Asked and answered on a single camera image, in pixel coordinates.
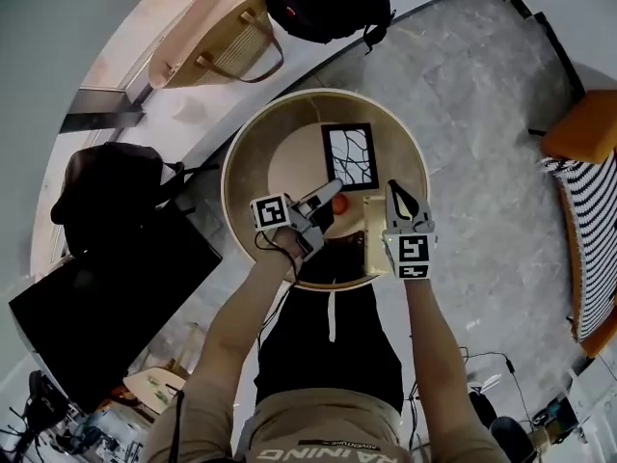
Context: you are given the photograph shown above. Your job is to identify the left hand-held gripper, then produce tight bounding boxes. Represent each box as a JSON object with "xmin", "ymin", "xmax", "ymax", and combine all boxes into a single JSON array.
[{"xmin": 249, "ymin": 178, "xmax": 345, "ymax": 263}]

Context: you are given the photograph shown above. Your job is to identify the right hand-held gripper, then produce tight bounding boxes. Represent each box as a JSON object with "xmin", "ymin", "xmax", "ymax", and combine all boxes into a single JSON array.
[{"xmin": 382, "ymin": 178, "xmax": 439, "ymax": 282}]

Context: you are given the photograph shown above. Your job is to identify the black white patterned picture frame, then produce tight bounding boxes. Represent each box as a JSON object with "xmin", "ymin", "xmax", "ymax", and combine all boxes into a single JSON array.
[{"xmin": 320, "ymin": 122, "xmax": 381, "ymax": 194}]

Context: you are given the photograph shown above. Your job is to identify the black shoulder bag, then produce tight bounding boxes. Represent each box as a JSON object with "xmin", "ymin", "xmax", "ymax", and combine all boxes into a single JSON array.
[{"xmin": 49, "ymin": 141, "xmax": 200, "ymax": 260}]

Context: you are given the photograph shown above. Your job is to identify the person's right forearm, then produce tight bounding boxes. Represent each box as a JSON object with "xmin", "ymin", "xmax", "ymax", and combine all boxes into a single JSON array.
[{"xmin": 401, "ymin": 277, "xmax": 478, "ymax": 409}]

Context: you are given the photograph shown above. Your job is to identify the person's left forearm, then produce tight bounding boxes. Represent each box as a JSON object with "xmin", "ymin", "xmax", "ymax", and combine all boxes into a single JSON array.
[{"xmin": 191, "ymin": 252, "xmax": 301, "ymax": 407}]

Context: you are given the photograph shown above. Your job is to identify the beige book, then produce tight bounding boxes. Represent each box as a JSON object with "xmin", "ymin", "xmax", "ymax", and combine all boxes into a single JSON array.
[{"xmin": 362, "ymin": 195, "xmax": 402, "ymax": 278}]

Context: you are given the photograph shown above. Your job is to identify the round wooden side table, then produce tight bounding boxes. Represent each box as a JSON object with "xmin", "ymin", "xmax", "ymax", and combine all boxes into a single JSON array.
[{"xmin": 220, "ymin": 87, "xmax": 431, "ymax": 292}]

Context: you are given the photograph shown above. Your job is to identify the person's black trousers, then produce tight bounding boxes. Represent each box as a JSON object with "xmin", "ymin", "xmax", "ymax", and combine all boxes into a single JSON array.
[{"xmin": 253, "ymin": 237, "xmax": 405, "ymax": 417}]

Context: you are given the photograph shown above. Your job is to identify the black white striped blanket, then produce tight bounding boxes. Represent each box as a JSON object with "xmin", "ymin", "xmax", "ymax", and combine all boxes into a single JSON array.
[{"xmin": 536, "ymin": 149, "xmax": 617, "ymax": 342}]

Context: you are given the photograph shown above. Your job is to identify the orange sofa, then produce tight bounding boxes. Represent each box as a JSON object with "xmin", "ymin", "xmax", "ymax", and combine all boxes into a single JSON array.
[{"xmin": 538, "ymin": 89, "xmax": 617, "ymax": 359}]

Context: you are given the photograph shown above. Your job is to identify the black backpack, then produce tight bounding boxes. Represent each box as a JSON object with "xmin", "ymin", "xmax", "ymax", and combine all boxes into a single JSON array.
[{"xmin": 258, "ymin": 0, "xmax": 400, "ymax": 56}]

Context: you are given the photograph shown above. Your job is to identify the beige tote bag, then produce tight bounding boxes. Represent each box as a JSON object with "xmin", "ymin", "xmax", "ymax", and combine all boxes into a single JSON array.
[{"xmin": 148, "ymin": 0, "xmax": 285, "ymax": 91}]

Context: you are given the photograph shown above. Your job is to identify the person's beige shirt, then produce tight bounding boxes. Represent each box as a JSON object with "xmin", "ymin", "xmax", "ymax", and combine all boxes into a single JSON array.
[{"xmin": 142, "ymin": 387, "xmax": 513, "ymax": 463}]

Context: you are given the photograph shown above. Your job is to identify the black coat rack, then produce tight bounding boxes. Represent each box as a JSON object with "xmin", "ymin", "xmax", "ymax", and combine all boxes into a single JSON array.
[{"xmin": 0, "ymin": 368, "xmax": 69, "ymax": 455}]

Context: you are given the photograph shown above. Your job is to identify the black floor cable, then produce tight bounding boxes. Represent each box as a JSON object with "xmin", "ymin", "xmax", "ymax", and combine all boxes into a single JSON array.
[{"xmin": 460, "ymin": 347, "xmax": 534, "ymax": 423}]

